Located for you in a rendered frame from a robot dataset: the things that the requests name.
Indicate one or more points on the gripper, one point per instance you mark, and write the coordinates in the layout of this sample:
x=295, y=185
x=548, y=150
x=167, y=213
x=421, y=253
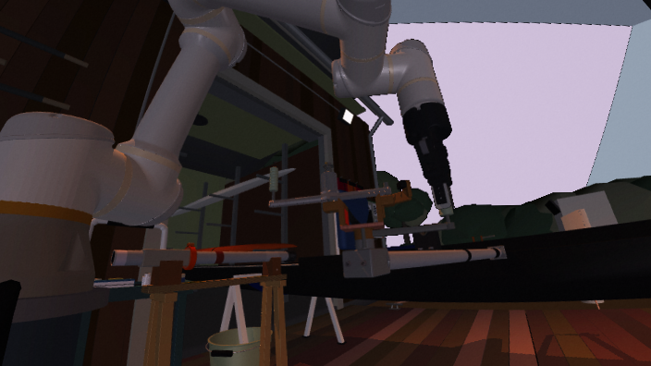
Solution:
x=429, y=127

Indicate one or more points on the white oar stub orange collar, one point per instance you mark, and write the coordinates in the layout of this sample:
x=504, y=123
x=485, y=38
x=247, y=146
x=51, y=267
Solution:
x=239, y=257

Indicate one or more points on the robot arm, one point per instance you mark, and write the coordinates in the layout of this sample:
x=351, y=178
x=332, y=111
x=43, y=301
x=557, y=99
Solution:
x=152, y=137

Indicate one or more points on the grey flat bar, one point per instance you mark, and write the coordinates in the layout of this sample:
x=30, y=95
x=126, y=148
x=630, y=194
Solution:
x=417, y=229

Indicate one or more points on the brown swivel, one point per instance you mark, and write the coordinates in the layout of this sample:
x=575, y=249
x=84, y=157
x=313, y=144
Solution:
x=394, y=195

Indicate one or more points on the white tubular rigger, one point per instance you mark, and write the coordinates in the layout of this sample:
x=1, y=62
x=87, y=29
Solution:
x=432, y=258

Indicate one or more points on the black scull hull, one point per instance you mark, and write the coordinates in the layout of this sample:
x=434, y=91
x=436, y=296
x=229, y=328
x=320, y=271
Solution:
x=508, y=274

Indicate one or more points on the white square lamp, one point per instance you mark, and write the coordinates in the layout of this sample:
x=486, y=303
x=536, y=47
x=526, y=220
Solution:
x=347, y=116

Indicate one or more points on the grey gate bar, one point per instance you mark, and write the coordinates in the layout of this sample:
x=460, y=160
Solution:
x=315, y=198

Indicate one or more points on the dark metal boat rack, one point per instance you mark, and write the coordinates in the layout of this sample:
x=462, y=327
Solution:
x=285, y=213

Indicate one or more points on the beige ribbed thumb-nut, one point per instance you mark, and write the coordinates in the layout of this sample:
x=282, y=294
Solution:
x=274, y=180

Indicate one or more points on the wooden oar rack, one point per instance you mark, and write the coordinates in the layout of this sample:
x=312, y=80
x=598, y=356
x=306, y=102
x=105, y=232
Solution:
x=160, y=325

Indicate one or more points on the dark green tree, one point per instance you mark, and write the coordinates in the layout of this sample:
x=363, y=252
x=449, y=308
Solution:
x=414, y=208
x=488, y=223

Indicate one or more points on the blue block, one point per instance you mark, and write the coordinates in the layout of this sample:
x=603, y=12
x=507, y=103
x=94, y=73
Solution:
x=358, y=213

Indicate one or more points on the grey shed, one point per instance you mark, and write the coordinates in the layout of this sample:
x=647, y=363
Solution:
x=585, y=208

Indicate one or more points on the white trestle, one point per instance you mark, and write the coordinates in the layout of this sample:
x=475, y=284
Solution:
x=335, y=323

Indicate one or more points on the orange strip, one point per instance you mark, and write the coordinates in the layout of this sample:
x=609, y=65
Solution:
x=259, y=247

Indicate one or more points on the grey boat shell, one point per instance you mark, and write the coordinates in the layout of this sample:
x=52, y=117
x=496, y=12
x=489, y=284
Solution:
x=239, y=189

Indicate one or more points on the green bucket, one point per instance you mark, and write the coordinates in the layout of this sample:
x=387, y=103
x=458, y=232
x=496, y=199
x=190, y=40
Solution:
x=239, y=351

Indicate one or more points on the dark pole grey tip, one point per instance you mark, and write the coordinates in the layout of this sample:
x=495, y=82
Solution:
x=46, y=47
x=35, y=95

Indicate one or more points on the black block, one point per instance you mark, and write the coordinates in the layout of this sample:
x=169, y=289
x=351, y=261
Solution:
x=7, y=325

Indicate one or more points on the grey cylinder post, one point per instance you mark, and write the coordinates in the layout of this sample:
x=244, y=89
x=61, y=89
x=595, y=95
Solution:
x=329, y=178

